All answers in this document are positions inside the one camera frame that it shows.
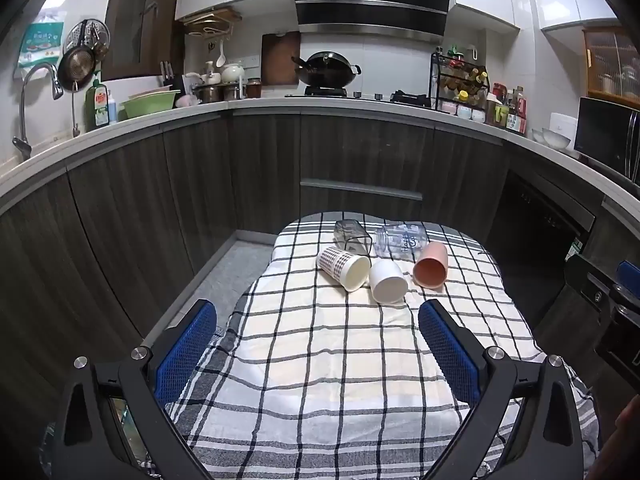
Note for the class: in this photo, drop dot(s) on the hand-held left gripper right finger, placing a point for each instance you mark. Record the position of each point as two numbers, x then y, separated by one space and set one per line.
447 352

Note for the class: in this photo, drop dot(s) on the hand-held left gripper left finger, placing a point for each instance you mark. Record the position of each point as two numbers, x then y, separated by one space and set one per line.
186 345

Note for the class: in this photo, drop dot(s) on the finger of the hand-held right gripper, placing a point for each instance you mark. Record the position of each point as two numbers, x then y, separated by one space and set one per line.
592 280
620 345

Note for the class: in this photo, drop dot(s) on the pink cup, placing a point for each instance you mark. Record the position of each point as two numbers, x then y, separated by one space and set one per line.
430 265

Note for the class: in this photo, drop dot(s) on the white cup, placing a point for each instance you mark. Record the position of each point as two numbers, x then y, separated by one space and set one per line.
387 282

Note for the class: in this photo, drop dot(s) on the clear printed plastic cup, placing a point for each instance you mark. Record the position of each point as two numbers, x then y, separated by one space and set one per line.
400 242

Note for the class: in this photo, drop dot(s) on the patterned paper cup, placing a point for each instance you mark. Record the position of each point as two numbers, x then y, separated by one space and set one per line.
337 262

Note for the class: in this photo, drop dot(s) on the square clear glass cup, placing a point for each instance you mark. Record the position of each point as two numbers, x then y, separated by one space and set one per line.
352 235

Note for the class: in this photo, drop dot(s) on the person's right hand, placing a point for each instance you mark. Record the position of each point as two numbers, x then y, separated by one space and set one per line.
629 435

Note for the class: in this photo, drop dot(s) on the built-in black dishwasher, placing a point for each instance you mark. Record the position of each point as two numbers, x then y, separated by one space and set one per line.
540 240

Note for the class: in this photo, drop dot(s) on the black white checkered cloth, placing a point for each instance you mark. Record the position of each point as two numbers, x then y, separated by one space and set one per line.
325 360

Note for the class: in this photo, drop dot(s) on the dark wood base cabinets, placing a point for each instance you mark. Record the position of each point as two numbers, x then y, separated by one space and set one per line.
150 210

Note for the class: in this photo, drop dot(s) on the black microwave oven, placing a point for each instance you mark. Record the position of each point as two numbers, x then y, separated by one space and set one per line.
607 135

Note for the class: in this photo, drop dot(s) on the white bowls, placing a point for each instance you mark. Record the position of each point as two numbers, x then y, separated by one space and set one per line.
550 137

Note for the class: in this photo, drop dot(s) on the white box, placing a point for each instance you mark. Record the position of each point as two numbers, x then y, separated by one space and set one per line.
562 122

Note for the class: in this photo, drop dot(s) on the group of condiment bottles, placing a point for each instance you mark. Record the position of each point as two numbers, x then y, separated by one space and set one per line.
510 110

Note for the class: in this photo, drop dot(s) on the wooden glass-door cabinet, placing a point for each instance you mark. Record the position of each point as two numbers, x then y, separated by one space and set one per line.
612 62

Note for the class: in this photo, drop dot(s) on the black spice rack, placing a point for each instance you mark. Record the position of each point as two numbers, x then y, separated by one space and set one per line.
460 80

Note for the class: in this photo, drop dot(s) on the green plastic basin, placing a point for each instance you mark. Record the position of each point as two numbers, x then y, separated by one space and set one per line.
150 105

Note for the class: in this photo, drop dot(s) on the small white bottle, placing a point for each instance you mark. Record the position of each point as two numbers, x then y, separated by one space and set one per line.
113 109

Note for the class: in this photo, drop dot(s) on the metal pot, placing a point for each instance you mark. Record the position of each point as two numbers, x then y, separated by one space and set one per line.
210 93

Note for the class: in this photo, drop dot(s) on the green dish soap bottle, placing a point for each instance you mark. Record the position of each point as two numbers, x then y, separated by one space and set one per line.
97 105

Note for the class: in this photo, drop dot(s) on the black countertop appliance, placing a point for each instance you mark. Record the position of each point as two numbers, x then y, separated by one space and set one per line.
410 98

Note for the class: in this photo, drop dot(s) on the small chrome tap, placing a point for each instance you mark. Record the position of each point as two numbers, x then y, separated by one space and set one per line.
75 110

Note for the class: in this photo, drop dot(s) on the red sauce jar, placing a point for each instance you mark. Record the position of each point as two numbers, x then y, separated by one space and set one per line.
253 89

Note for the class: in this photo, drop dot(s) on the knife block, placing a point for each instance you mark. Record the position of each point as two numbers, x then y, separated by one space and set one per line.
167 80

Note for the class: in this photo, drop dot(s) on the gas stove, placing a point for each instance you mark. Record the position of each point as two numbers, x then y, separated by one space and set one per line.
325 94

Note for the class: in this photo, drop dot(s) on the chrome kitchen faucet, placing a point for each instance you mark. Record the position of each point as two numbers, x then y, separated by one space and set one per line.
22 110

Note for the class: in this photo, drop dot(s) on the white hanging ladle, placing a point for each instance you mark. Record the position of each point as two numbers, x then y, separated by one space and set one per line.
220 57

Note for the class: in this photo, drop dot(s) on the hanging frying pan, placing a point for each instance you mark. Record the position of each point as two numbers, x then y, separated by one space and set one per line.
76 67

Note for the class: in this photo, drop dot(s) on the brown cutting board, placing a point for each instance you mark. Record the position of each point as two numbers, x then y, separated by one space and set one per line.
280 59

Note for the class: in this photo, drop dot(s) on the black wok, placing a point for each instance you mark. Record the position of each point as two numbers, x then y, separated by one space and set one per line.
326 70

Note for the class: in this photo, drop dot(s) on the green hanging packet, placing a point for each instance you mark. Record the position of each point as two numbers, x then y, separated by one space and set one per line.
41 42

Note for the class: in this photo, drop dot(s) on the black range hood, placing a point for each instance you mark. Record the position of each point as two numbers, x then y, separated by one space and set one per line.
370 0

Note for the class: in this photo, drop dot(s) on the wooden wall rack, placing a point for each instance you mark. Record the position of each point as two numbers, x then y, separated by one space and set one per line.
210 20

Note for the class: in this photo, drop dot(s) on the dark wood wall cabinet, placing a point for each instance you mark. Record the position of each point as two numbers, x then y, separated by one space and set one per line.
142 20

